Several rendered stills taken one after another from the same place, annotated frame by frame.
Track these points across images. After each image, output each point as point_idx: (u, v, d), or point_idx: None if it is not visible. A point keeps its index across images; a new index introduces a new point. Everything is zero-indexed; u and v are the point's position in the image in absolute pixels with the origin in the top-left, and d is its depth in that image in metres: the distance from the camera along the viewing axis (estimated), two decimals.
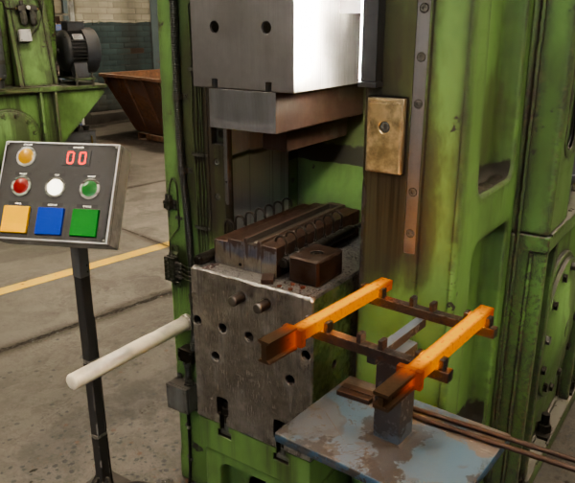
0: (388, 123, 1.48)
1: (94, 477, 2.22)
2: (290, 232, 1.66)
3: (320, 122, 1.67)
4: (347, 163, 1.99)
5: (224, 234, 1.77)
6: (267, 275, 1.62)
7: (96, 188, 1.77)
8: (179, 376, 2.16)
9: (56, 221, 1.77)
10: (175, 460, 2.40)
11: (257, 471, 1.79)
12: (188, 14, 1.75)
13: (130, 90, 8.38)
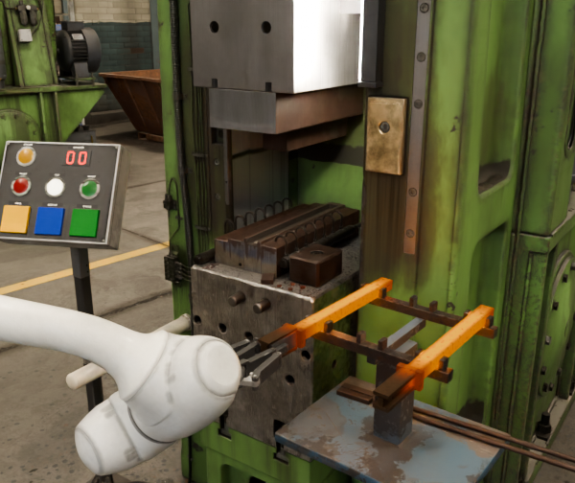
0: (388, 123, 1.48)
1: (94, 477, 2.22)
2: (290, 232, 1.66)
3: (320, 122, 1.67)
4: (347, 163, 1.99)
5: (224, 234, 1.77)
6: (267, 275, 1.62)
7: (96, 188, 1.77)
8: None
9: (56, 221, 1.77)
10: (175, 460, 2.40)
11: (257, 471, 1.79)
12: (188, 14, 1.75)
13: (130, 90, 8.38)
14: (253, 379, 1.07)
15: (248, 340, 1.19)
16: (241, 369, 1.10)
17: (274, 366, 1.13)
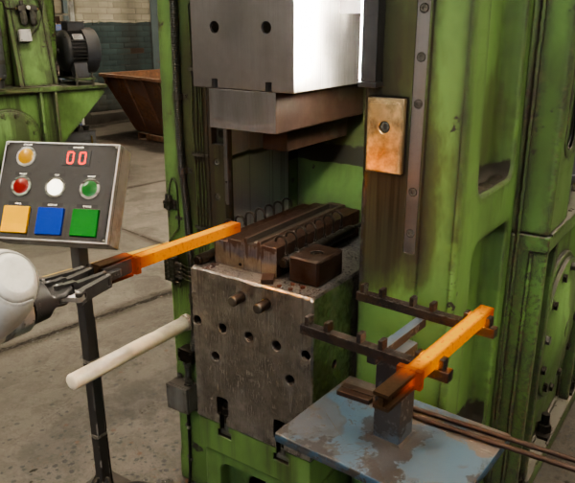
0: (388, 123, 1.48)
1: (94, 477, 2.22)
2: (290, 232, 1.66)
3: (320, 122, 1.67)
4: (347, 163, 1.99)
5: None
6: (267, 275, 1.62)
7: (96, 188, 1.77)
8: (179, 376, 2.16)
9: (56, 221, 1.77)
10: (175, 460, 2.40)
11: (257, 471, 1.79)
12: (188, 14, 1.75)
13: (130, 90, 8.38)
14: (76, 294, 1.15)
15: (83, 266, 1.27)
16: (68, 287, 1.17)
17: (103, 287, 1.21)
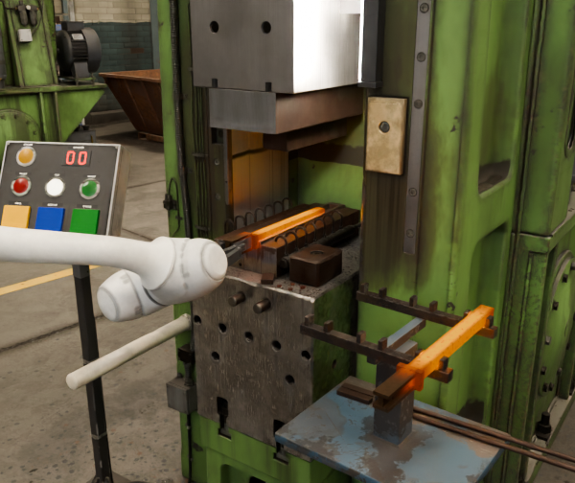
0: (388, 123, 1.48)
1: (94, 477, 2.22)
2: (290, 232, 1.66)
3: (320, 122, 1.67)
4: (347, 163, 1.99)
5: (224, 234, 1.77)
6: (267, 275, 1.62)
7: (96, 188, 1.77)
8: (179, 376, 2.16)
9: (56, 221, 1.77)
10: (175, 460, 2.40)
11: (257, 471, 1.79)
12: (188, 14, 1.75)
13: (130, 90, 8.38)
14: None
15: (216, 241, 1.59)
16: None
17: (236, 257, 1.53)
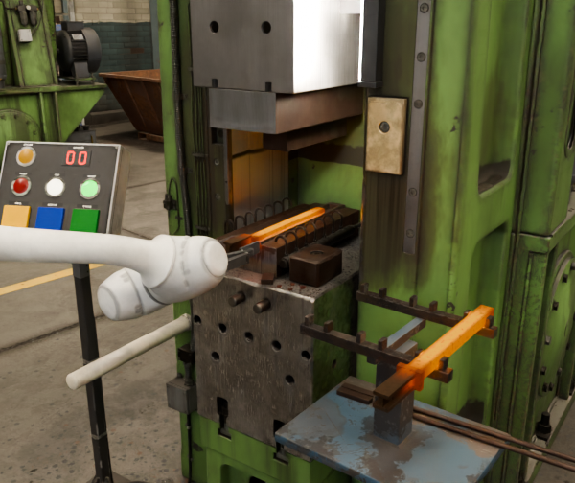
0: (388, 123, 1.48)
1: (94, 477, 2.22)
2: (290, 232, 1.66)
3: (320, 122, 1.67)
4: (347, 163, 1.99)
5: (224, 234, 1.77)
6: (267, 275, 1.62)
7: (96, 188, 1.77)
8: (179, 376, 2.16)
9: (56, 221, 1.77)
10: (175, 460, 2.40)
11: (257, 471, 1.79)
12: (188, 14, 1.75)
13: (130, 90, 8.38)
14: None
15: None
16: None
17: (241, 261, 1.52)
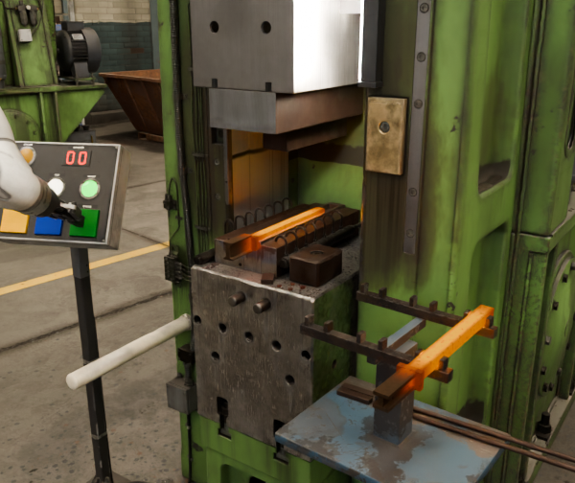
0: (388, 123, 1.48)
1: (94, 477, 2.22)
2: (290, 232, 1.66)
3: (320, 122, 1.67)
4: (347, 163, 1.99)
5: (224, 234, 1.77)
6: (267, 275, 1.62)
7: (96, 188, 1.77)
8: (179, 376, 2.16)
9: (56, 221, 1.77)
10: (175, 460, 2.40)
11: (257, 471, 1.79)
12: (188, 14, 1.75)
13: (130, 90, 8.38)
14: (74, 202, 1.57)
15: None
16: None
17: (79, 214, 1.64)
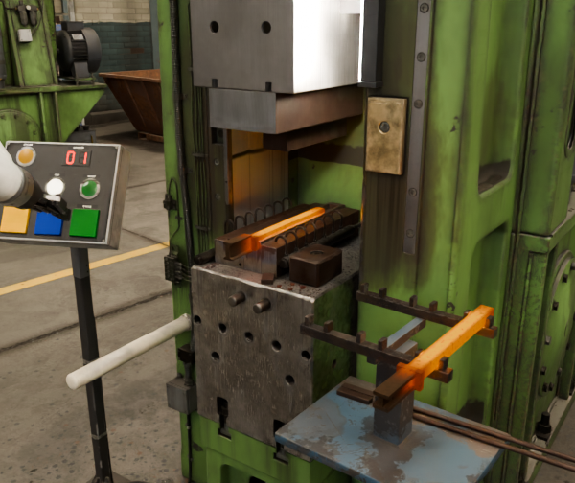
0: (388, 123, 1.48)
1: (94, 477, 2.22)
2: (290, 232, 1.66)
3: (320, 122, 1.67)
4: (347, 163, 1.99)
5: (224, 234, 1.77)
6: (267, 275, 1.62)
7: (96, 188, 1.77)
8: (179, 376, 2.16)
9: (56, 221, 1.77)
10: (175, 460, 2.40)
11: (257, 471, 1.79)
12: (188, 14, 1.75)
13: (130, 90, 8.38)
14: (57, 194, 1.50)
15: None
16: None
17: (64, 206, 1.56)
